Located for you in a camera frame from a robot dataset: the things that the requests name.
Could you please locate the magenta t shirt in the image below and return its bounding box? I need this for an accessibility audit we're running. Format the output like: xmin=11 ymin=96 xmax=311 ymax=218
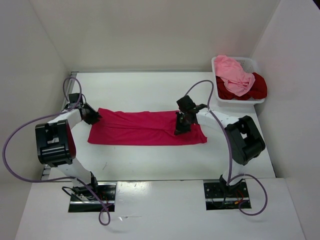
xmin=87 ymin=108 xmax=207 ymax=146

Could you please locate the light pink t shirt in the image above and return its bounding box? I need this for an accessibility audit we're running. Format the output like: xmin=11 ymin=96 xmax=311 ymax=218
xmin=213 ymin=55 xmax=256 ymax=97

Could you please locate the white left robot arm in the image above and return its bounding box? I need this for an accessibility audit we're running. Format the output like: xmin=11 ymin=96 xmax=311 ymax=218
xmin=35 ymin=104 xmax=102 ymax=200

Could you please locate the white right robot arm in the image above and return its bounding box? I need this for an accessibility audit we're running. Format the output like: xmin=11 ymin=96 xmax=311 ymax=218
xmin=174 ymin=109 xmax=266 ymax=197

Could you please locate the dark red t shirt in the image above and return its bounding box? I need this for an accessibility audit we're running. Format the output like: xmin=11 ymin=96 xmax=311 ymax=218
xmin=216 ymin=72 xmax=268 ymax=101

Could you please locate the white plastic basket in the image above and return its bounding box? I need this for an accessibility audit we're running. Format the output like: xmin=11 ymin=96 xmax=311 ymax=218
xmin=211 ymin=56 xmax=265 ymax=106

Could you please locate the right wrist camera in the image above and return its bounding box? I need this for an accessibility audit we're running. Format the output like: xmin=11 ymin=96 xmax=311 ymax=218
xmin=176 ymin=95 xmax=196 ymax=113

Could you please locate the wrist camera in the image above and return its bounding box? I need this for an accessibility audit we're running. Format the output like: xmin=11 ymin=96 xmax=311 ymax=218
xmin=176 ymin=95 xmax=196 ymax=113
xmin=68 ymin=93 xmax=83 ymax=105

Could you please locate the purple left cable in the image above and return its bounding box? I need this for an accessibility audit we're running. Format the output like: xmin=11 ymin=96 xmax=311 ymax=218
xmin=1 ymin=77 xmax=116 ymax=226

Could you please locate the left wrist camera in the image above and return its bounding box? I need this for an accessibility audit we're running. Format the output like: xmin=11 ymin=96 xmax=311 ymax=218
xmin=68 ymin=93 xmax=83 ymax=105

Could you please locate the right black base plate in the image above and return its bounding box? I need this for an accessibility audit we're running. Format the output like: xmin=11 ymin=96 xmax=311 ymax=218
xmin=203 ymin=181 xmax=252 ymax=211

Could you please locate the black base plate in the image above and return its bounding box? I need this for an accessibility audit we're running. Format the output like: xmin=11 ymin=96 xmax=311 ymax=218
xmin=63 ymin=182 xmax=117 ymax=213
xmin=203 ymin=181 xmax=252 ymax=211

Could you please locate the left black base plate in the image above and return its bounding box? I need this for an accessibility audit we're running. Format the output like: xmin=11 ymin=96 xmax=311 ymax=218
xmin=63 ymin=182 xmax=117 ymax=213

